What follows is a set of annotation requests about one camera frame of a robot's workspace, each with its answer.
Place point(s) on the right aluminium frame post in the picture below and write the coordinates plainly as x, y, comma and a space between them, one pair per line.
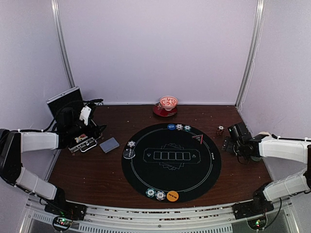
251, 54

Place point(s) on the dark red saucer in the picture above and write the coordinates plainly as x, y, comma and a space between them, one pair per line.
160, 111

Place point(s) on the orange big blind button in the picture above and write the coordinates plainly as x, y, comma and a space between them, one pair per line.
172, 196

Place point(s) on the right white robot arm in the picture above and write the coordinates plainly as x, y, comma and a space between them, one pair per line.
266, 145

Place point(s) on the red white patterned bowl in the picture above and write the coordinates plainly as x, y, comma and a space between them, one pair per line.
168, 102

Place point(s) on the blue cream chips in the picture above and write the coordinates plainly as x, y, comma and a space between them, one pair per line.
131, 144
160, 195
179, 126

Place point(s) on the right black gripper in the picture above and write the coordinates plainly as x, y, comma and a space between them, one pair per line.
227, 144

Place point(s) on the orange black poker chip stack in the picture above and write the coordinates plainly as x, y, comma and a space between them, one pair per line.
220, 130

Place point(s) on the grey dealer button disc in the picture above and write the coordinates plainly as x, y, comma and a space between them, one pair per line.
128, 153

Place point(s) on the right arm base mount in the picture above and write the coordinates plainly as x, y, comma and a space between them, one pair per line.
252, 213

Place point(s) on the front aluminium rail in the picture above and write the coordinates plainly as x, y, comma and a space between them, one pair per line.
208, 219

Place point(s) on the aluminium poker case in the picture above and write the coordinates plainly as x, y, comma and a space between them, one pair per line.
83, 142

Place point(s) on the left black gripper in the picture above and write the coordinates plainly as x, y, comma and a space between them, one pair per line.
96, 133

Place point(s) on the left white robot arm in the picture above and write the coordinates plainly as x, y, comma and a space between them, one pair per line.
12, 171

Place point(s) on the grey playing card deck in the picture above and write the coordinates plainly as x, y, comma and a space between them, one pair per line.
109, 145

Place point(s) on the green chips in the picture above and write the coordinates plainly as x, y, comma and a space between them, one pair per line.
150, 192
187, 128

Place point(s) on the black round poker mat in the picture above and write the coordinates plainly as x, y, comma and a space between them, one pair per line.
168, 160

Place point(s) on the blue small blind button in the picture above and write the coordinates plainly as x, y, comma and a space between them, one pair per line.
171, 126

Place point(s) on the red black triangle marker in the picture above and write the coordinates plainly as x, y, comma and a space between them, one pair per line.
199, 138

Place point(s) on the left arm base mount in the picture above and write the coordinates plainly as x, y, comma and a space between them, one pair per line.
64, 219

